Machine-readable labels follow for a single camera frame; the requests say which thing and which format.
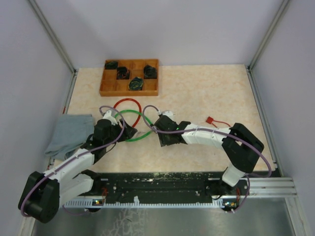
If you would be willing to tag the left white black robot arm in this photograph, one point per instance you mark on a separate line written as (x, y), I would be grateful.
(44, 193)

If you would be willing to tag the blue yellow rolled tie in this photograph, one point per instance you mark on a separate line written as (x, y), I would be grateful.
(136, 84)

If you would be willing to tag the black orange rolled tie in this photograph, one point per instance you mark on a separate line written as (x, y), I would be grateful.
(123, 73)

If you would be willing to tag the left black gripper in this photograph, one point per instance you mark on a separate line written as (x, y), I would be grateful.
(128, 132)

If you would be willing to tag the wooden compartment tray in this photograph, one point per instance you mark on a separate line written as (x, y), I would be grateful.
(110, 86)

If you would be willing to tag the black dotted rolled tie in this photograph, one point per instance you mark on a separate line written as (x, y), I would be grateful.
(150, 72)

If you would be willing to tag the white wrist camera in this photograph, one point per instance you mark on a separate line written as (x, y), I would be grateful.
(168, 113)
(108, 116)

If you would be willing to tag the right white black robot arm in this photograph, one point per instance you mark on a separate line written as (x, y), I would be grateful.
(241, 146)

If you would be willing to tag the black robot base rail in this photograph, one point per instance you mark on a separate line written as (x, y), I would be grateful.
(145, 190)

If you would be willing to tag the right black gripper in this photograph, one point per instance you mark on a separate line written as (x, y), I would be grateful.
(164, 141)

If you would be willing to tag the folded blue jeans cloth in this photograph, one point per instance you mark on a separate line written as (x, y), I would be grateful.
(70, 133)

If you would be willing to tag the thin red wire padlock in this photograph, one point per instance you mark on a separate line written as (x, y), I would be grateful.
(212, 122)

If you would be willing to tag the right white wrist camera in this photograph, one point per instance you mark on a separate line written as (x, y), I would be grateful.
(168, 113)

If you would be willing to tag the dark green rolled tie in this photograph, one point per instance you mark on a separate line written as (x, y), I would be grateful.
(111, 65)

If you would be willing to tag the red cable lock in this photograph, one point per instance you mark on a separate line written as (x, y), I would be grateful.
(136, 102)

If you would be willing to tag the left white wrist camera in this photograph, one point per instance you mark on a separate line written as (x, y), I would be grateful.
(108, 116)

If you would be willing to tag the green cable lock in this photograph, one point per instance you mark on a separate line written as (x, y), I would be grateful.
(138, 138)

